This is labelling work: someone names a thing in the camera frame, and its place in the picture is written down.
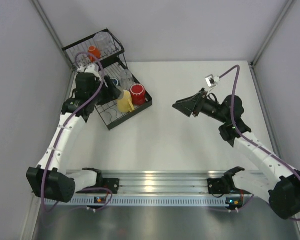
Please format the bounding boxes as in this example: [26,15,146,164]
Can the dark blue mug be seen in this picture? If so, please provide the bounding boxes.
[111,78,120,86]

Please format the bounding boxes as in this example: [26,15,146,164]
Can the yellow mug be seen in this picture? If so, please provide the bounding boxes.
[116,90,135,113]

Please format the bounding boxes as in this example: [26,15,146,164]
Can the clear glass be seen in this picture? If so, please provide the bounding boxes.
[75,53,90,66]
[94,31,112,51]
[119,69,135,91]

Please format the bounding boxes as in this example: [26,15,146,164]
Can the red mug black handle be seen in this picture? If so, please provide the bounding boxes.
[129,83,146,106]

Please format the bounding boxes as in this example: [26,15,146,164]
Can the black wire dish rack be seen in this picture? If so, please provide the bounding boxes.
[61,29,153,130]

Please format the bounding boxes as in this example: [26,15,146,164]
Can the orange small cup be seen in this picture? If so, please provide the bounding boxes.
[88,45,101,63]

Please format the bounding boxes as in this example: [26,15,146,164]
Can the olive green small cup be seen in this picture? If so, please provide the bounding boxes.
[116,86,125,100]

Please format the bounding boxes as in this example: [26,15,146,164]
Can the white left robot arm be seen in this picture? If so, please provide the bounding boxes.
[26,72,121,203]

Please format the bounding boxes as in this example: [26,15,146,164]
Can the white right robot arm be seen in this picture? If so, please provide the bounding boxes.
[172,89,300,220]

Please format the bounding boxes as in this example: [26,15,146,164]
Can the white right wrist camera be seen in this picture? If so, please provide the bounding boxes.
[205,74,220,89]

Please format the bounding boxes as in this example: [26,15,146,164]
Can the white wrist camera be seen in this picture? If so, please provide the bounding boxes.
[205,74,220,89]
[76,63,100,78]

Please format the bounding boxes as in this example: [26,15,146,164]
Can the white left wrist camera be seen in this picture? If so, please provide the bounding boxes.
[76,63,100,78]

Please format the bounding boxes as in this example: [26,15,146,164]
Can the aluminium mounting rail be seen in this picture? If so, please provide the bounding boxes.
[102,170,225,196]

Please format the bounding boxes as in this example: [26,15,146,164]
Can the slotted cable duct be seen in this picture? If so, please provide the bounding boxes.
[65,196,233,207]

